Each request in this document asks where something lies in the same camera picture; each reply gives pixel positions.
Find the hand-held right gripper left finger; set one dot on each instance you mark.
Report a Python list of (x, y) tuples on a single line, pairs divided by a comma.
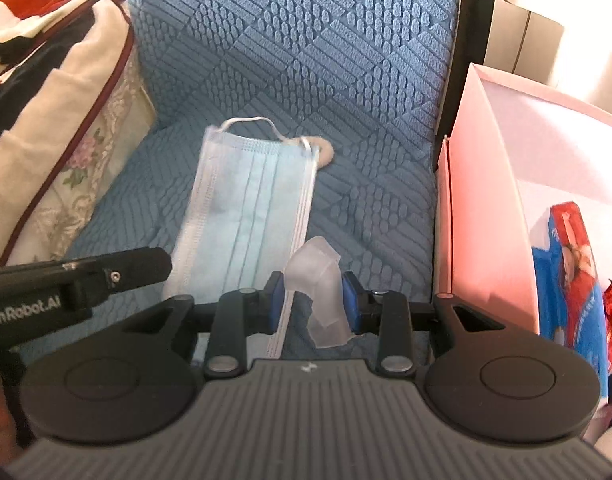
[(275, 305)]

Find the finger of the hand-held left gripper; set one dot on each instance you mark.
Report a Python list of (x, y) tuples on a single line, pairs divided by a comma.
[(141, 269)]

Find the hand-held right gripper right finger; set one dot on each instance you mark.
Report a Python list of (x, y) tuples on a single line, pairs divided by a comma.
[(350, 305)]

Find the translucent plastic sleeve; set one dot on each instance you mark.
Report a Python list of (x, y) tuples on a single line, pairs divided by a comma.
[(318, 280)]

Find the blue face mask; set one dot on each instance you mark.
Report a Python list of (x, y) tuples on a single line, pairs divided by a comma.
[(246, 200)]

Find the pink cardboard box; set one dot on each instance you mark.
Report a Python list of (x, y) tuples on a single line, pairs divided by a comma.
[(485, 200)]

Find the blue red tissue packet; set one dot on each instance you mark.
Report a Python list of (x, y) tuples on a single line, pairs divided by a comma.
[(570, 300)]

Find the panda plush toy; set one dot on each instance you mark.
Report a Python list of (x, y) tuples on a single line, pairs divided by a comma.
[(610, 435)]

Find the blue textured chair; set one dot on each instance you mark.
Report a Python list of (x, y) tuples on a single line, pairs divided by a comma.
[(296, 50)]

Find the beige cardboard box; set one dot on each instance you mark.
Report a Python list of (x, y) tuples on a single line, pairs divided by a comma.
[(535, 35)]

